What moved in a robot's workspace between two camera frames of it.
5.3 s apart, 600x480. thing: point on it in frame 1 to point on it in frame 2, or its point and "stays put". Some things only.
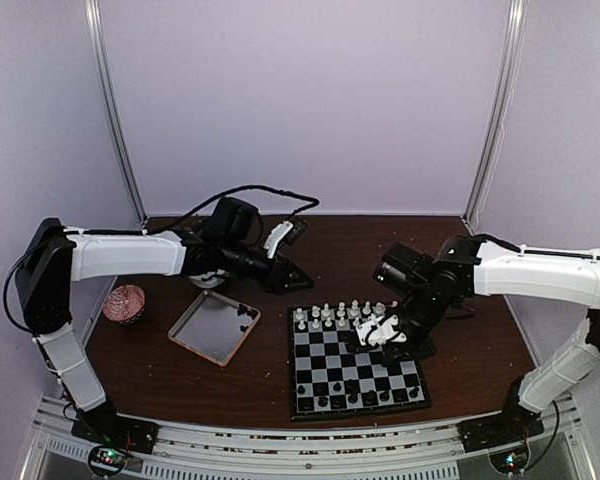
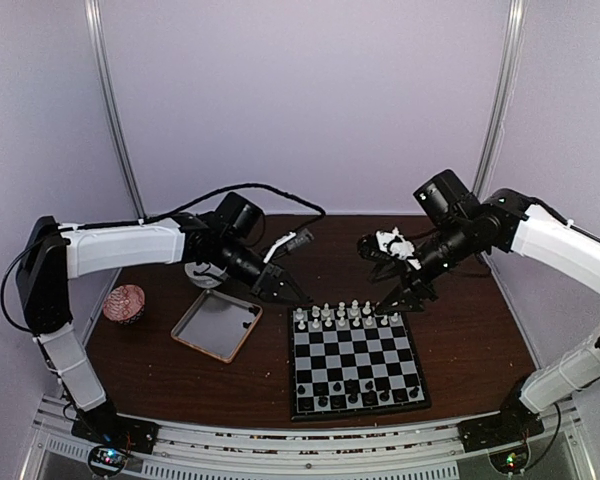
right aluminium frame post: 513,36 stays put
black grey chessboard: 329,380 stays put
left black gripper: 275,279 to 270,280
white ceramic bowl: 210,279 stays put
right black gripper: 424,349 to 408,289
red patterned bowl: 124,304 stays put
